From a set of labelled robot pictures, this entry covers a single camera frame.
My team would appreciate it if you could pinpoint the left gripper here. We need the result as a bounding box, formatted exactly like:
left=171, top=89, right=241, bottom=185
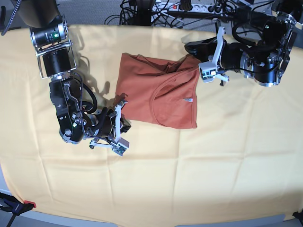
left=184, top=37, right=251, bottom=73

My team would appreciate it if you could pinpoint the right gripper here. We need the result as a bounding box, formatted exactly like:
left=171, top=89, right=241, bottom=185
left=85, top=111, right=131, bottom=140

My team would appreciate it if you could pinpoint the salmon pink T-shirt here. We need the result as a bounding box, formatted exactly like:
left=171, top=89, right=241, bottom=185
left=115, top=53, right=199, bottom=129

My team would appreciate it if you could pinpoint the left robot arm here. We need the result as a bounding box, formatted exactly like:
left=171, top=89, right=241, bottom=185
left=185, top=0, right=303, bottom=87

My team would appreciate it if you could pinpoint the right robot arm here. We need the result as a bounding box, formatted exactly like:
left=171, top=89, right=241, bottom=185
left=14, top=0, right=130, bottom=148

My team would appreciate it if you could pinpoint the white power strip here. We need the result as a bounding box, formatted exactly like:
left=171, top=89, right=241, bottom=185
left=152, top=0, right=227, bottom=18

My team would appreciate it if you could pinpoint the yellow table cloth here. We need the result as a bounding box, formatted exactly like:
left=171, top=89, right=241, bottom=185
left=0, top=29, right=303, bottom=227

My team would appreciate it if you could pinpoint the blue black bar clamp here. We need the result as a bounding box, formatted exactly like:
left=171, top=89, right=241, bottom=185
left=0, top=192, right=36, bottom=227

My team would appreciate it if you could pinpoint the black clamp right corner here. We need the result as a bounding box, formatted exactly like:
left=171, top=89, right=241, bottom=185
left=293, top=210, right=303, bottom=226

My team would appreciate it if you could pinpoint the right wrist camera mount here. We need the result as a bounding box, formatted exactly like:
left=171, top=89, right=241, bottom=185
left=89, top=100, right=129, bottom=156

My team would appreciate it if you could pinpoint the black stand post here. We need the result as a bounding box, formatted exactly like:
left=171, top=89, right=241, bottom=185
left=134, top=0, right=154, bottom=26

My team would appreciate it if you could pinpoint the black clamp handle left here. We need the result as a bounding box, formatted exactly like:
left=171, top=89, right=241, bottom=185
left=0, top=6, right=6, bottom=31

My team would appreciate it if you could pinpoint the braided black white cable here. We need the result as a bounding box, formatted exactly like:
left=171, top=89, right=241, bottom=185
left=0, top=0, right=23, bottom=36

